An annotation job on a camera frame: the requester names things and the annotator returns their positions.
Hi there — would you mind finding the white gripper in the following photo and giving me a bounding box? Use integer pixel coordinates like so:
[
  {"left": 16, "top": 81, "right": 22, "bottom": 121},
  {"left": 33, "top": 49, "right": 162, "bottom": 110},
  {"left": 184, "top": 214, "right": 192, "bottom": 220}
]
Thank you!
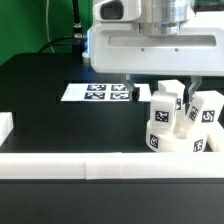
[{"left": 89, "top": 23, "right": 224, "bottom": 103}]

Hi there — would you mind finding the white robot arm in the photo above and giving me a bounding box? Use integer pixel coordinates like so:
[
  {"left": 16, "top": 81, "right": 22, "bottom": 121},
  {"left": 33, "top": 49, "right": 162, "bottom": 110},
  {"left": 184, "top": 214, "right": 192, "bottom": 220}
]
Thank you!
[{"left": 87, "top": 0, "right": 224, "bottom": 101}]

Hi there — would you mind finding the white sheet with tags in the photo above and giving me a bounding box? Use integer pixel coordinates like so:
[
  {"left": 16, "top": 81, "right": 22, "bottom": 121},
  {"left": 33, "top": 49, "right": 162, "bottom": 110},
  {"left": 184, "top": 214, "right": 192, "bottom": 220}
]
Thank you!
[{"left": 60, "top": 83, "right": 153, "bottom": 103}]

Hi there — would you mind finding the black cable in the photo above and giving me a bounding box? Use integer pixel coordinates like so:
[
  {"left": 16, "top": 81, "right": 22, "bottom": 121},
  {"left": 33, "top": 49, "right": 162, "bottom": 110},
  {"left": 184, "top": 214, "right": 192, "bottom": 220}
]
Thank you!
[{"left": 37, "top": 0, "right": 88, "bottom": 54}]

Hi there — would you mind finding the white front fence rail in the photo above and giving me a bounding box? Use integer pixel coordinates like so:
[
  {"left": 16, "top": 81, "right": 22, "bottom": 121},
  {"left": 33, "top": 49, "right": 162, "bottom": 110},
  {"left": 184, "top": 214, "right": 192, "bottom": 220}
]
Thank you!
[{"left": 0, "top": 152, "right": 224, "bottom": 180}]

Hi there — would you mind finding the white fence rail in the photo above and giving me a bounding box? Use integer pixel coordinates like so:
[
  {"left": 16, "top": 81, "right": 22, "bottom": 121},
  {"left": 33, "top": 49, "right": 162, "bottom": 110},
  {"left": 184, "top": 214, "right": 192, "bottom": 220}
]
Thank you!
[
  {"left": 0, "top": 152, "right": 224, "bottom": 180},
  {"left": 0, "top": 112, "right": 14, "bottom": 147}
]

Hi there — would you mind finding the white thin cable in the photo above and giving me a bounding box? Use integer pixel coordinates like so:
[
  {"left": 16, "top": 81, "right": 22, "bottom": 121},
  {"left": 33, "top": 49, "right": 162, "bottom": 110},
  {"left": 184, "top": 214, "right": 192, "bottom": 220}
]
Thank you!
[{"left": 45, "top": 0, "right": 55, "bottom": 54}]

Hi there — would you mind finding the white left fence rail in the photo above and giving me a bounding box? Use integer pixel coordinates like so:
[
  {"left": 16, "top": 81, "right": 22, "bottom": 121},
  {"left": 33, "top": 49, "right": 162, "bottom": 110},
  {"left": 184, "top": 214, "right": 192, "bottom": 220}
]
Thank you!
[{"left": 0, "top": 112, "right": 14, "bottom": 147}]

